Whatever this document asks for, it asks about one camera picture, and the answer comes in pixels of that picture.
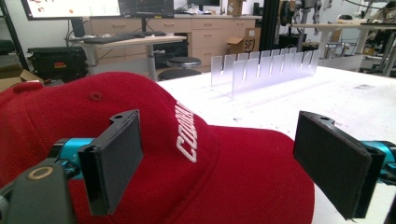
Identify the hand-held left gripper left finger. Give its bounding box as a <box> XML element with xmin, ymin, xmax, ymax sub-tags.
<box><xmin>78</xmin><ymin>108</ymin><xmax>145</xmax><ymax>217</ymax></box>

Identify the open cardboard box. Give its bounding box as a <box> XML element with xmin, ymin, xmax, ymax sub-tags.
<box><xmin>0</xmin><ymin>63</ymin><xmax>45</xmax><ymax>93</ymax></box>

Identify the black round stool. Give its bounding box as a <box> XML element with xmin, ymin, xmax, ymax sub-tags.
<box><xmin>157</xmin><ymin>56</ymin><xmax>203</xmax><ymax>82</ymax></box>

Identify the black equipment case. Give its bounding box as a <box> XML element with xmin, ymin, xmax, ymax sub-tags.
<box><xmin>27</xmin><ymin>46</ymin><xmax>90</xmax><ymax>83</ymax></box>

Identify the black keyboard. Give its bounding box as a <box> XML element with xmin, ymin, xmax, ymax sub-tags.
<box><xmin>83</xmin><ymin>34</ymin><xmax>138</xmax><ymax>45</ymax></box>

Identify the red baseball cap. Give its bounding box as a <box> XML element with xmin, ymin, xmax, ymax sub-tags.
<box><xmin>0</xmin><ymin>71</ymin><xmax>316</xmax><ymax>224</ymax></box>

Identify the clear acrylic slotted rack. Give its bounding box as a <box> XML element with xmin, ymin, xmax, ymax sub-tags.
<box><xmin>210</xmin><ymin>47</ymin><xmax>321</xmax><ymax>98</ymax></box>

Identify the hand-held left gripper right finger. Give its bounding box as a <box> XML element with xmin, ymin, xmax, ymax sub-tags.
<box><xmin>292</xmin><ymin>110</ymin><xmax>387</xmax><ymax>221</ymax></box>

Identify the light wooden desk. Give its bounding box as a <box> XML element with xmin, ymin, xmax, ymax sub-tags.
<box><xmin>64</xmin><ymin>34</ymin><xmax>188</xmax><ymax>82</ymax></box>

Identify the dark computer monitor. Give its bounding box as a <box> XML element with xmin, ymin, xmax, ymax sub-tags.
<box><xmin>118</xmin><ymin>0</ymin><xmax>175</xmax><ymax>19</ymax></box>

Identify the long workbench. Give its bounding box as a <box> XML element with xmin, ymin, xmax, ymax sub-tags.
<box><xmin>292</xmin><ymin>21</ymin><xmax>396</xmax><ymax>63</ymax></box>

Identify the black metal post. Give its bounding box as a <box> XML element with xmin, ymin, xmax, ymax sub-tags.
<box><xmin>259</xmin><ymin>0</ymin><xmax>281</xmax><ymax>52</ymax></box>

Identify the wooden drawer cabinet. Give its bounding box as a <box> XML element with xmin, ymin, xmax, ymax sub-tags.
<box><xmin>89</xmin><ymin>14</ymin><xmax>263</xmax><ymax>73</ymax></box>

